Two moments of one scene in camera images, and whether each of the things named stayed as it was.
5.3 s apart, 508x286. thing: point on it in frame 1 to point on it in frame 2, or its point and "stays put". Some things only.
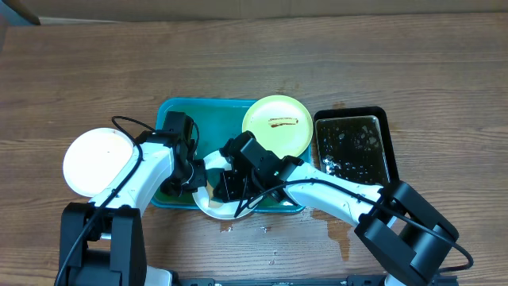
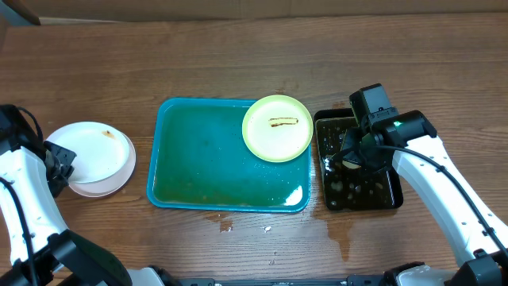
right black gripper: x=232 y=191 to x=375 y=168
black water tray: x=355 y=144 stays put
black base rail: x=351 y=280 stays put
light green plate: x=280 y=124 stays put
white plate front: x=216 y=162 to x=105 y=156
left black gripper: x=199 y=180 to x=68 y=157
